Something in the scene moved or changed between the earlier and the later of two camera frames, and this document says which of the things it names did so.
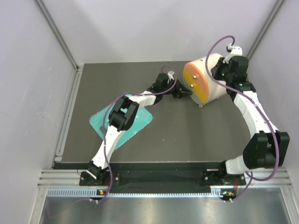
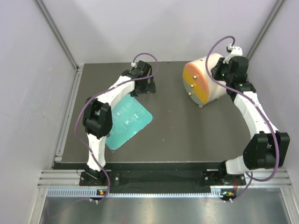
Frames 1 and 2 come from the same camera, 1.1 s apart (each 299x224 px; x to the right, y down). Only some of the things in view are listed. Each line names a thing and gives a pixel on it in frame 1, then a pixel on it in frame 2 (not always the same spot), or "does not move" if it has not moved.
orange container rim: [195, 71] does not move
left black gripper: [178, 87] -> [149, 88]
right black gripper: [219, 65] does not move
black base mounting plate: [163, 178] does not move
